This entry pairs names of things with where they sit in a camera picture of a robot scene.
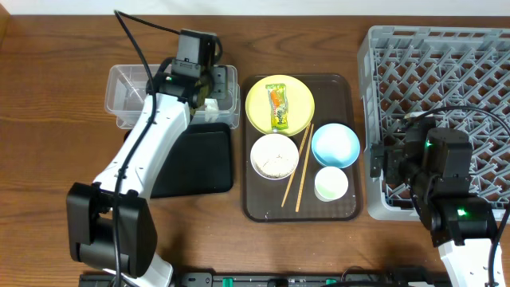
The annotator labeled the white tissue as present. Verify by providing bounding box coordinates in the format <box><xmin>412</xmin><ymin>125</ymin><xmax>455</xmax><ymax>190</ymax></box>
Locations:
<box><xmin>204</xmin><ymin>98</ymin><xmax>219</xmax><ymax>113</ymax></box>

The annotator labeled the light blue bowl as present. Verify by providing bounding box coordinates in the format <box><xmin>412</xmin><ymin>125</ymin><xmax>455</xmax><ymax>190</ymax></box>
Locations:
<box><xmin>312</xmin><ymin>123</ymin><xmax>361</xmax><ymax>168</ymax></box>

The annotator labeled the white green cup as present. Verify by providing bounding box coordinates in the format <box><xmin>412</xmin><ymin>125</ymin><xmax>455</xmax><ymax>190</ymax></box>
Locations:
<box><xmin>314</xmin><ymin>167</ymin><xmax>349</xmax><ymax>202</ymax></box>

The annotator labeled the green snack wrapper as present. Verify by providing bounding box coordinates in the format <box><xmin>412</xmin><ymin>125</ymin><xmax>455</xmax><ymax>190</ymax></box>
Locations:
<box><xmin>265</xmin><ymin>83</ymin><xmax>288</xmax><ymax>132</ymax></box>

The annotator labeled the yellow round plate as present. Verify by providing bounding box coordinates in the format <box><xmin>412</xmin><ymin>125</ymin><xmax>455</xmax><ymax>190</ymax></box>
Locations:
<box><xmin>245</xmin><ymin>75</ymin><xmax>315</xmax><ymax>136</ymax></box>

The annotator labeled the pink bowl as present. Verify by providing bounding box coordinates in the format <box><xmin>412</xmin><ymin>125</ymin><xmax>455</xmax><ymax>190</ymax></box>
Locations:
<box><xmin>249</xmin><ymin>133</ymin><xmax>300</xmax><ymax>181</ymax></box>

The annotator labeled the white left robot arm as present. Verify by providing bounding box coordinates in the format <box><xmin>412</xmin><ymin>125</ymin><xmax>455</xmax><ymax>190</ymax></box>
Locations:
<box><xmin>66</xmin><ymin>29</ymin><xmax>222</xmax><ymax>286</ymax></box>

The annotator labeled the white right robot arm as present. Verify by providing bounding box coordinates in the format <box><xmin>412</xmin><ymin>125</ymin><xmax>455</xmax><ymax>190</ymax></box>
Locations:
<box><xmin>370</xmin><ymin>126</ymin><xmax>505</xmax><ymax>286</ymax></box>

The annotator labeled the clear plastic waste bin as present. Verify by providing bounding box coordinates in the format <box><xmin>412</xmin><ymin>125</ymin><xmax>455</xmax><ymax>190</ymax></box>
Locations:
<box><xmin>104</xmin><ymin>65</ymin><xmax>241</xmax><ymax>129</ymax></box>

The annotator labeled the grey dishwasher rack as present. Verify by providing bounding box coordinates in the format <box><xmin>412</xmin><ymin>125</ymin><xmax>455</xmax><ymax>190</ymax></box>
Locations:
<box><xmin>357</xmin><ymin>26</ymin><xmax>509</xmax><ymax>219</ymax></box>

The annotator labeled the brown serving tray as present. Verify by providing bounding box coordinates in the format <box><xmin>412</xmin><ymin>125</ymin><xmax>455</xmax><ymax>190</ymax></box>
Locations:
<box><xmin>241</xmin><ymin>74</ymin><xmax>363</xmax><ymax>222</ymax></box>

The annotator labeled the right wooden chopstick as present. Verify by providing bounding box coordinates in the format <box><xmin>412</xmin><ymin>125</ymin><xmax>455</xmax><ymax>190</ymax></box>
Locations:
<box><xmin>295</xmin><ymin>124</ymin><xmax>315</xmax><ymax>213</ymax></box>

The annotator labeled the wooden chopstick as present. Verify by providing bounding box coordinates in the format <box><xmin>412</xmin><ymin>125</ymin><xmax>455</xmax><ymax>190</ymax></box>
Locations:
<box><xmin>280</xmin><ymin>124</ymin><xmax>313</xmax><ymax>208</ymax></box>
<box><xmin>295</xmin><ymin>124</ymin><xmax>315</xmax><ymax>213</ymax></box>

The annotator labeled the left wooden chopstick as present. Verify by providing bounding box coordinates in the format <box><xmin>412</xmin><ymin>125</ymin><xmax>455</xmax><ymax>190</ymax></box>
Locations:
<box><xmin>280</xmin><ymin>124</ymin><xmax>313</xmax><ymax>208</ymax></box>

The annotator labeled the black plastic tray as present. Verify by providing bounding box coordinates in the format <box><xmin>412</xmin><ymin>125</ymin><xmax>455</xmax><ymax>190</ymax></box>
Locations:
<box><xmin>150</xmin><ymin>123</ymin><xmax>233</xmax><ymax>199</ymax></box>

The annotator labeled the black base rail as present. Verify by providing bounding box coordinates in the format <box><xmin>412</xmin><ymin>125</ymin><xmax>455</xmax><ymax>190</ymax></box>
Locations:
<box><xmin>78</xmin><ymin>270</ymin><xmax>453</xmax><ymax>287</ymax></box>

